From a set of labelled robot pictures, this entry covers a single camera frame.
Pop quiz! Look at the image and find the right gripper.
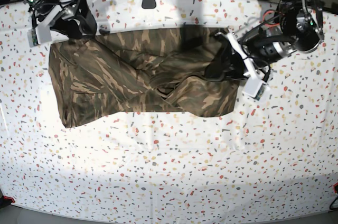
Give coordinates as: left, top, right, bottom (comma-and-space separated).
28, 0, 97, 40

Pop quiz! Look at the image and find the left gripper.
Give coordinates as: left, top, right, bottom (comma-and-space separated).
204, 32, 275, 85

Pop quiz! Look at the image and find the camouflage T-shirt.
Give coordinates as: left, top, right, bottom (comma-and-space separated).
49, 25, 239, 128

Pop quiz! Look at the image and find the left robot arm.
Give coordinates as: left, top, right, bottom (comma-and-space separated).
204, 0, 324, 101

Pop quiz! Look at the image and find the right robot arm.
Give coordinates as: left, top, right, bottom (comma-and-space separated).
22, 0, 97, 47

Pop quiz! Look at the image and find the red object right edge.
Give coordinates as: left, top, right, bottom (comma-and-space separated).
333, 183, 338, 194

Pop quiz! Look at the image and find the red table corner clamp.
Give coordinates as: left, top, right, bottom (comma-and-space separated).
0, 196, 15, 206

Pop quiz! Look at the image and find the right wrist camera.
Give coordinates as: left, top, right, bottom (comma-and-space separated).
27, 26, 52, 48

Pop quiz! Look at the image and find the black table mount bracket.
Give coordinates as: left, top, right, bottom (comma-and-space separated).
142, 0, 156, 10

